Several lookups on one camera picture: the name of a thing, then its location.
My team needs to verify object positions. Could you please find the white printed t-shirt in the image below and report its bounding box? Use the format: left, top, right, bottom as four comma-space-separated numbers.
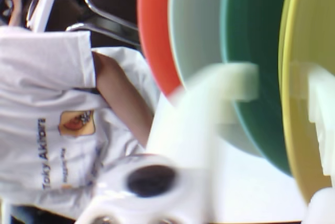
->
0, 26, 161, 220

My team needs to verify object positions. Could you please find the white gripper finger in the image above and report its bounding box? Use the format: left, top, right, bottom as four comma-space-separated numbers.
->
289, 60, 335, 177
150, 62, 260, 170

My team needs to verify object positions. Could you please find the cream plate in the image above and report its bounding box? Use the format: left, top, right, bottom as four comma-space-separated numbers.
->
169, 0, 265, 158

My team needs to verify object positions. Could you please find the yellow plate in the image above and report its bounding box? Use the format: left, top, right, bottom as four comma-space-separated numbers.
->
277, 0, 335, 207

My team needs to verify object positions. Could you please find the blue plate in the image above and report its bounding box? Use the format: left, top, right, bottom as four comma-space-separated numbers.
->
219, 0, 293, 178

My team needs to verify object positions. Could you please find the person's bare forearm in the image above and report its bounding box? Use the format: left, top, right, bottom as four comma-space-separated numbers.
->
91, 51, 155, 149

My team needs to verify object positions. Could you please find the orange plate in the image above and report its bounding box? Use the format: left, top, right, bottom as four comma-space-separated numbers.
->
136, 0, 184, 99

